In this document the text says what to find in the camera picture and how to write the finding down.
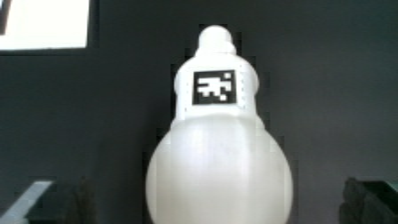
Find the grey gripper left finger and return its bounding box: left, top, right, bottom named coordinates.
left=0, top=180, right=76, bottom=224

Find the white lamp bulb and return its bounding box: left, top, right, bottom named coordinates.
left=146, top=25, right=293, bottom=224

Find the white tag sheet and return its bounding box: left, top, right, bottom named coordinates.
left=0, top=0, right=96, bottom=51

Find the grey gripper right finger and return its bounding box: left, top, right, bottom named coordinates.
left=339, top=178, right=398, bottom=224

